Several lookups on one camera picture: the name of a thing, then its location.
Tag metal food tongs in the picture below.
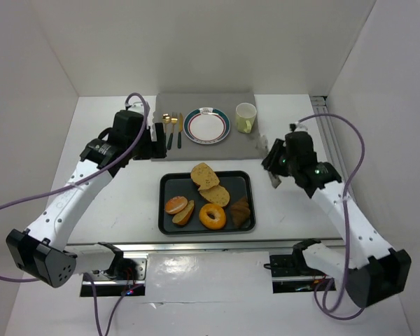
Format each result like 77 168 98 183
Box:
268 171 281 189

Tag large seeded bread slice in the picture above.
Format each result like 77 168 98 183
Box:
190 162 220 190

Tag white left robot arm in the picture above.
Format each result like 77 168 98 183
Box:
6 110 167 288

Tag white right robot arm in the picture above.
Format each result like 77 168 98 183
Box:
262 131 412 308

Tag small oval bread slice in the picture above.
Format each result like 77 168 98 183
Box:
172 200 195 226

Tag grey cloth placemat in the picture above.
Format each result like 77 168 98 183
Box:
153 92 262 162

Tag white plate teal red rim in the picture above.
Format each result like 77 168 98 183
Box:
183 107 230 145

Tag pale green mug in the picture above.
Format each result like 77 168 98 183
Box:
235 103 257 134

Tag sesame bun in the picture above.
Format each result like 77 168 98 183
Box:
164 196 188 215

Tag brown croissant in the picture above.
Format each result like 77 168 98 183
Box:
229 196 251 228

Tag black baking tray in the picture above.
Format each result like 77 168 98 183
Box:
157 170 256 236

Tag orange bagel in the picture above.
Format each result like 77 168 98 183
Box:
199 203 227 230

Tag gold spoon green handle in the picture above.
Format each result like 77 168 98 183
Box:
162 113 171 134

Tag gold knife green handle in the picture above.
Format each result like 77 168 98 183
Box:
177 113 183 149

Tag gold fork green handle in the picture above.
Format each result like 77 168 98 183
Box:
167 113 178 151

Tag aluminium front rail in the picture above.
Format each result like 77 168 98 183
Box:
61 239 347 256

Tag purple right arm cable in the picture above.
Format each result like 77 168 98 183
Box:
289 113 367 321

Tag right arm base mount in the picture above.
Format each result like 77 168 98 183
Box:
263 255 330 294

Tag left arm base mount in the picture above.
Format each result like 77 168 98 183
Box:
90 255 148 298

